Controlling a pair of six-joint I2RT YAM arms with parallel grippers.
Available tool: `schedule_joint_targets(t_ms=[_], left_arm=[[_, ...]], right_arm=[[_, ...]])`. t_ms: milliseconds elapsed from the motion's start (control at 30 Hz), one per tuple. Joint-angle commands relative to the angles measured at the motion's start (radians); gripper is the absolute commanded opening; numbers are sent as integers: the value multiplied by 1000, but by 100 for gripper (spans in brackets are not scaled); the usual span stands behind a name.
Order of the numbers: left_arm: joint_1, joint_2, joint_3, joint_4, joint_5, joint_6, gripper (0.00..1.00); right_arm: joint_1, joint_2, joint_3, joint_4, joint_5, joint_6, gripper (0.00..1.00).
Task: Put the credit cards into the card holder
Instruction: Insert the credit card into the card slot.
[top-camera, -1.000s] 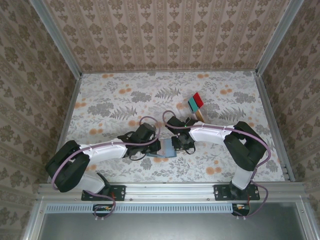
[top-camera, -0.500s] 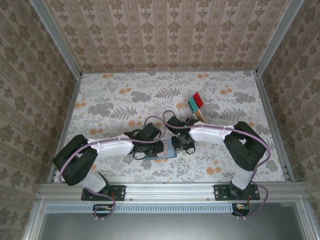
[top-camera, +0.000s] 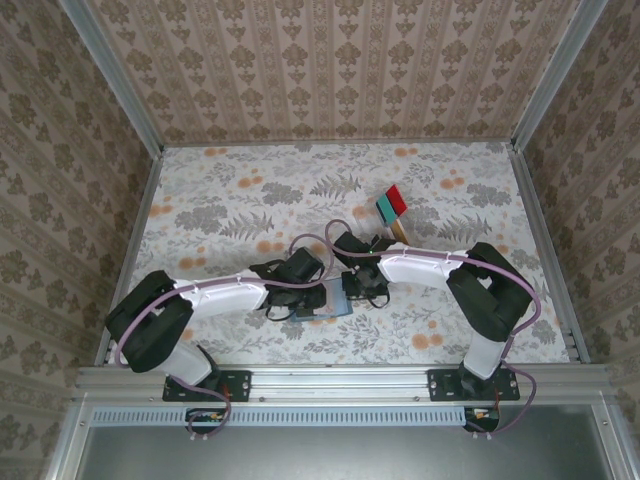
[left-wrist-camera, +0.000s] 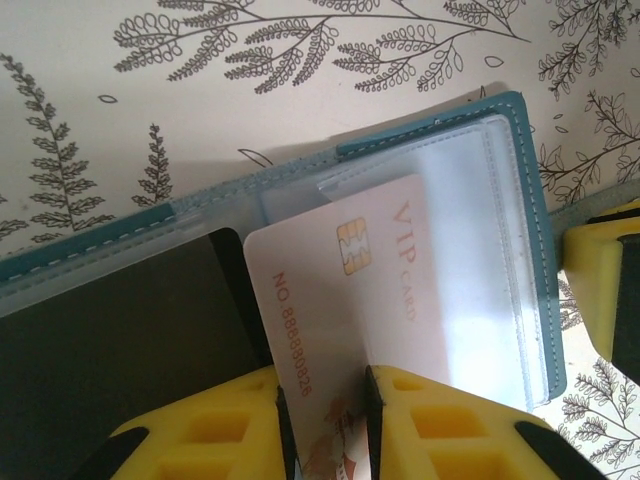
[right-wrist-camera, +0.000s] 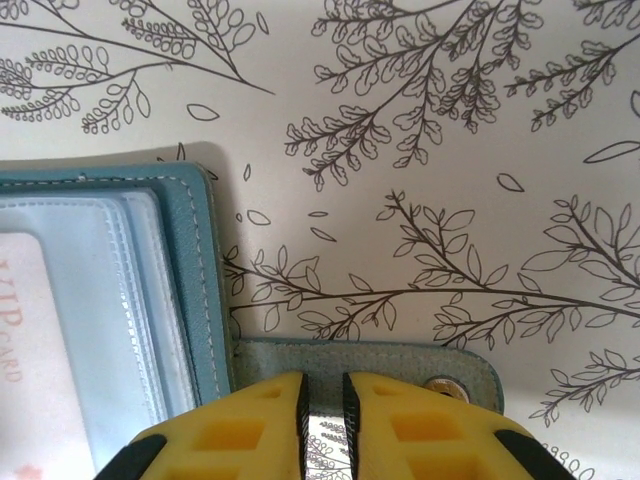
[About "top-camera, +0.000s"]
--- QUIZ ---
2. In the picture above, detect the left gripper black cable loop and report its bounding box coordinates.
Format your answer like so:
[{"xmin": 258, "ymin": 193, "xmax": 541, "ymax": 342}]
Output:
[{"xmin": 263, "ymin": 302, "xmax": 296, "ymax": 323}]

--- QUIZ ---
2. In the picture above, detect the left black connector box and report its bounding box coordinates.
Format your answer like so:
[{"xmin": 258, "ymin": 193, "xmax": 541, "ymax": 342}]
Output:
[{"xmin": 185, "ymin": 407, "xmax": 227, "ymax": 435}]

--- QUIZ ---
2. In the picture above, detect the left aluminium side rail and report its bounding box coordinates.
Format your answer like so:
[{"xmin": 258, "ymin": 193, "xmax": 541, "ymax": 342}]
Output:
[{"xmin": 93, "ymin": 148, "xmax": 166, "ymax": 366}]

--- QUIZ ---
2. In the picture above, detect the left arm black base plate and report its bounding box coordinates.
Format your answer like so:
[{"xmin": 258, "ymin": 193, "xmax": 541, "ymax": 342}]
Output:
[{"xmin": 162, "ymin": 368, "xmax": 252, "ymax": 404}]

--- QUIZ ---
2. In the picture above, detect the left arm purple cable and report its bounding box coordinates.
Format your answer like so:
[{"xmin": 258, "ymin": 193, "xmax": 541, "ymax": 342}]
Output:
[{"xmin": 113, "ymin": 234, "xmax": 335, "ymax": 444}]

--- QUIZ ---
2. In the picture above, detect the clear acrylic card stand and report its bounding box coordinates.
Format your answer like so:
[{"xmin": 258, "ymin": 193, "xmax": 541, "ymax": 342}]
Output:
[{"xmin": 355, "ymin": 183, "xmax": 411, "ymax": 247}]

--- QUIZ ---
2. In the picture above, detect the right aluminium side rail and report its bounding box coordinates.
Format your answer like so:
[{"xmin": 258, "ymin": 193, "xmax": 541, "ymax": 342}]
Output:
[{"xmin": 509, "ymin": 144, "xmax": 594, "ymax": 364}]

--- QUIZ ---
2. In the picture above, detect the black connector box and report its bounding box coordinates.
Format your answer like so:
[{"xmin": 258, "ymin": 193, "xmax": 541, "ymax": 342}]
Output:
[
  {"xmin": 463, "ymin": 405, "xmax": 501, "ymax": 434},
  {"xmin": 185, "ymin": 407, "xmax": 227, "ymax": 435}
]

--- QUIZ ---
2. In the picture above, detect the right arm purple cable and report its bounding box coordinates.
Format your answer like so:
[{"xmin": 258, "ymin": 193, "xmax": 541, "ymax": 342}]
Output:
[{"xmin": 323, "ymin": 218, "xmax": 544, "ymax": 441}]

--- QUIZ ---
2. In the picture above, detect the aluminium front rail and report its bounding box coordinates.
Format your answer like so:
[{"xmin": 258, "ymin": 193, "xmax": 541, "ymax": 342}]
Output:
[{"xmin": 74, "ymin": 363, "xmax": 619, "ymax": 405}]

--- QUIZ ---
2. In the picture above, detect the grey slotted cable duct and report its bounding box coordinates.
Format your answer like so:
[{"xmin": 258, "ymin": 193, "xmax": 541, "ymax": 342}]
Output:
[{"xmin": 92, "ymin": 405, "xmax": 469, "ymax": 427}]

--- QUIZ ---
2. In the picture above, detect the right aluminium corner post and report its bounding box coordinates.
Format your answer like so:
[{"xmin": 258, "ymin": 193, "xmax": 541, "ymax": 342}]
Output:
[{"xmin": 510, "ymin": 0, "xmax": 612, "ymax": 150}]

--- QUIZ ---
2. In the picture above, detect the right gripper black cable loop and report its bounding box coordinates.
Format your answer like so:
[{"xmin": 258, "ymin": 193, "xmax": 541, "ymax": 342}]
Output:
[{"xmin": 349, "ymin": 292, "xmax": 391, "ymax": 310}]

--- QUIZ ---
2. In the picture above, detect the white credit card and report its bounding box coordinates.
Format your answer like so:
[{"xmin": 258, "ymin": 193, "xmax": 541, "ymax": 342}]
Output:
[{"xmin": 319, "ymin": 282, "xmax": 350, "ymax": 316}]

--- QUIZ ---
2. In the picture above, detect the gripper black cable loop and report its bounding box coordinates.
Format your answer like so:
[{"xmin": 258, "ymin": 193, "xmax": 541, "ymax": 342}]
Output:
[
  {"xmin": 263, "ymin": 302, "xmax": 296, "ymax": 323},
  {"xmin": 349, "ymin": 292, "xmax": 391, "ymax": 310}
]

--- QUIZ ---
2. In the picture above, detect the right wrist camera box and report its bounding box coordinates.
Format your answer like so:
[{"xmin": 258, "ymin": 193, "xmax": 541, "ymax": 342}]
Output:
[{"xmin": 333, "ymin": 231, "xmax": 374, "ymax": 262}]

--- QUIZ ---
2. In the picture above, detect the left aluminium corner post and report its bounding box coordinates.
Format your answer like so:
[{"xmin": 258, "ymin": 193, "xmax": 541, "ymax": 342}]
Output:
[{"xmin": 58, "ymin": 0, "xmax": 166, "ymax": 154}]

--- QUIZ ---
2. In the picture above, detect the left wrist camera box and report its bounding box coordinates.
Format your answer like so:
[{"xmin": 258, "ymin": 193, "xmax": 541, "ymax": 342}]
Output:
[{"xmin": 285, "ymin": 248, "xmax": 325, "ymax": 282}]

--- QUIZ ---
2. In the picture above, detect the aluminium corner post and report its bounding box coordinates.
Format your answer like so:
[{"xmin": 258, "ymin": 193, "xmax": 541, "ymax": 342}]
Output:
[
  {"xmin": 510, "ymin": 0, "xmax": 612, "ymax": 150},
  {"xmin": 58, "ymin": 0, "xmax": 166, "ymax": 154}
]

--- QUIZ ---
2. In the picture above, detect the teal credit card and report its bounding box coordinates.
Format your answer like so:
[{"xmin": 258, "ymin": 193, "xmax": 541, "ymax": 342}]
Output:
[{"xmin": 374, "ymin": 193, "xmax": 399, "ymax": 224}]

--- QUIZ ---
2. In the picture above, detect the aluminium back rail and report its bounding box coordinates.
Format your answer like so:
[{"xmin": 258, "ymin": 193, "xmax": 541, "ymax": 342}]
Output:
[{"xmin": 162, "ymin": 139, "xmax": 515, "ymax": 149}]

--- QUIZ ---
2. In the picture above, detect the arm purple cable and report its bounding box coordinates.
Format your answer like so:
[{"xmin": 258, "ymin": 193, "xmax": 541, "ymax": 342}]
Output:
[
  {"xmin": 323, "ymin": 218, "xmax": 544, "ymax": 441},
  {"xmin": 113, "ymin": 234, "xmax": 335, "ymax": 444}
]

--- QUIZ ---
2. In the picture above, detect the grey metal panel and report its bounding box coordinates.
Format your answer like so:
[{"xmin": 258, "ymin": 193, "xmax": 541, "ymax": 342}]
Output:
[{"xmin": 44, "ymin": 399, "xmax": 640, "ymax": 480}]

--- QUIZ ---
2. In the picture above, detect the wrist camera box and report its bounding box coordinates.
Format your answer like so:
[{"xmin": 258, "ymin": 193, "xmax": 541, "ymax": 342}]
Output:
[
  {"xmin": 333, "ymin": 231, "xmax": 374, "ymax": 262},
  {"xmin": 285, "ymin": 248, "xmax": 325, "ymax": 282}
]

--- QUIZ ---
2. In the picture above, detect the blue card holder wallet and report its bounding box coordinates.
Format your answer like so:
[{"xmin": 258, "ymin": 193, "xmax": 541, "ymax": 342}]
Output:
[{"xmin": 291, "ymin": 278, "xmax": 355, "ymax": 323}]

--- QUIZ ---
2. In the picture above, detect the gold credit card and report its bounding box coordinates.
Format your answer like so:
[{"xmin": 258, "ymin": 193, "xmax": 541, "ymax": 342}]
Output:
[{"xmin": 387, "ymin": 217, "xmax": 410, "ymax": 247}]

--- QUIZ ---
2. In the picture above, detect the aluminium side rail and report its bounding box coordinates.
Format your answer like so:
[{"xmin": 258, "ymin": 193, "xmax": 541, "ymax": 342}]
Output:
[
  {"xmin": 93, "ymin": 148, "xmax": 166, "ymax": 366},
  {"xmin": 509, "ymin": 144, "xmax": 594, "ymax": 364}
]

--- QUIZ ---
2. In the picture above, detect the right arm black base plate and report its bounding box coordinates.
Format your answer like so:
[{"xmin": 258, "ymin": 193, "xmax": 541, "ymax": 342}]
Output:
[{"xmin": 427, "ymin": 368, "xmax": 521, "ymax": 403}]

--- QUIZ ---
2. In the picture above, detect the right black connector box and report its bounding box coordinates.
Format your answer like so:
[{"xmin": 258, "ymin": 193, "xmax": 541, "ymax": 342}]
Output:
[{"xmin": 463, "ymin": 405, "xmax": 501, "ymax": 434}]

